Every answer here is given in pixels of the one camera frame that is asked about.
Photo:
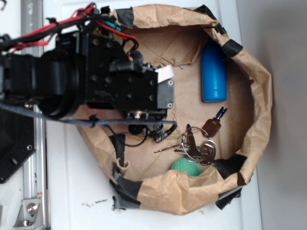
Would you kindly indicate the green golf ball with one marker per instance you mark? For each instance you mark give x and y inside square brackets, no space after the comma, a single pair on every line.
[183,165]

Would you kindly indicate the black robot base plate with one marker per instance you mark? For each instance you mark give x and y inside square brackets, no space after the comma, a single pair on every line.
[17,142]

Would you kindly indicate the aluminium frame rail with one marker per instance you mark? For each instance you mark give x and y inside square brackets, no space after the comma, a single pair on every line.
[35,168]

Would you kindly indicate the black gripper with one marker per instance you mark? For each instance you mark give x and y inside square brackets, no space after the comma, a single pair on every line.
[110,79]

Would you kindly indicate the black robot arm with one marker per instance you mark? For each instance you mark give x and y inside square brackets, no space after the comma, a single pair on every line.
[51,82]

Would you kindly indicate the metal corner bracket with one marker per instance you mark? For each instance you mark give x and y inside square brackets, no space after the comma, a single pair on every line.
[30,216]

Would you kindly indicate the brown tagged key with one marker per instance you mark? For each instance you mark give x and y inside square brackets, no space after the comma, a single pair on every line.
[212,126]

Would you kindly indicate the blue plastic bottle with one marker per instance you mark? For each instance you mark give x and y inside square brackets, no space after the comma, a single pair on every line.
[213,73]

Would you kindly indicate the silver key bunch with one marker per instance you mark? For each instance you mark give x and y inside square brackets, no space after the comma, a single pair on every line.
[203,154]

